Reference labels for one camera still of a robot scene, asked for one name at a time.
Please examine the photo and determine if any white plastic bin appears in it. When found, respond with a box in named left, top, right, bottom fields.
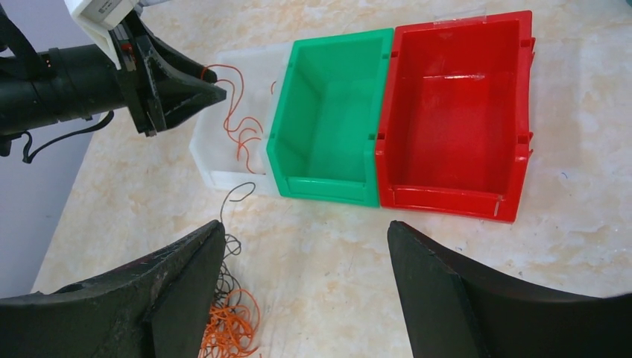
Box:
left=189, top=42, right=292, bottom=196

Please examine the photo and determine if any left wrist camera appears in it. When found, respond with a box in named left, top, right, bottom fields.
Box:
left=64, top=0, right=139, bottom=69

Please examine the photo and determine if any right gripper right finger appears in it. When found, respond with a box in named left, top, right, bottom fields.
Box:
left=388, top=221, right=631, bottom=357

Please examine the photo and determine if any red plastic bin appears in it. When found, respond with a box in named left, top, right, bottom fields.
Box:
left=375, top=10, right=536, bottom=223

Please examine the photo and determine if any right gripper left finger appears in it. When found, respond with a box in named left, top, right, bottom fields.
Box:
left=1, top=220, right=226, bottom=357

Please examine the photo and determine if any orange black cable bundle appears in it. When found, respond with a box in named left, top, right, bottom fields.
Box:
left=197, top=181, right=262, bottom=358

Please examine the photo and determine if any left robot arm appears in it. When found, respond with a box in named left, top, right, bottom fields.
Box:
left=1, top=1, right=227, bottom=157

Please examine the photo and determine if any green plastic bin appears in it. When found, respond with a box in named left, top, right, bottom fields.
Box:
left=266, top=28, right=394, bottom=207

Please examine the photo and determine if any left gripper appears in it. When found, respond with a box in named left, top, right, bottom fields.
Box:
left=109, top=10, right=227, bottom=136

